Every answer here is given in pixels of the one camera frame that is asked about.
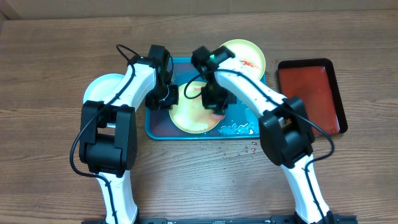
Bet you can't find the teal serving tray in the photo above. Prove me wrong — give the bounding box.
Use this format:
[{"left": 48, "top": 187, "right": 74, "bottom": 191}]
[{"left": 145, "top": 57, "right": 259, "bottom": 140}]

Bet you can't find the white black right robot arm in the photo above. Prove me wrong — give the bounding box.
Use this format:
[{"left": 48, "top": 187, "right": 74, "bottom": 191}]
[{"left": 191, "top": 46, "right": 334, "bottom": 223}]

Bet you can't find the green and orange sponge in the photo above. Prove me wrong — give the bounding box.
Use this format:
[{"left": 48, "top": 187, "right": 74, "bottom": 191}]
[{"left": 211, "top": 113, "right": 225, "bottom": 121}]

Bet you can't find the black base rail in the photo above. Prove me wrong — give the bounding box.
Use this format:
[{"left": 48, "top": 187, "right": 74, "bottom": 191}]
[{"left": 81, "top": 214, "right": 358, "bottom": 224}]

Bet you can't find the black tray with red water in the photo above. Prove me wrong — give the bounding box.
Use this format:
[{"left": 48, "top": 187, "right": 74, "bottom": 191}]
[{"left": 276, "top": 58, "right": 348, "bottom": 135}]

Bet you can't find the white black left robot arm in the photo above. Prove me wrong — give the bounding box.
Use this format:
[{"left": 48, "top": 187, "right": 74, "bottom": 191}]
[{"left": 73, "top": 45, "right": 178, "bottom": 223}]

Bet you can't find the yellow plate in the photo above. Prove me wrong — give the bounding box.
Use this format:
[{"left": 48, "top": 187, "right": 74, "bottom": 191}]
[
  {"left": 221, "top": 39, "right": 266, "bottom": 80},
  {"left": 169, "top": 81, "right": 220, "bottom": 134}
]

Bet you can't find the light blue plate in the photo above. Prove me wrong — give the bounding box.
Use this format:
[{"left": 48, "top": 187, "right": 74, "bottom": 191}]
[{"left": 83, "top": 73, "right": 124, "bottom": 103}]

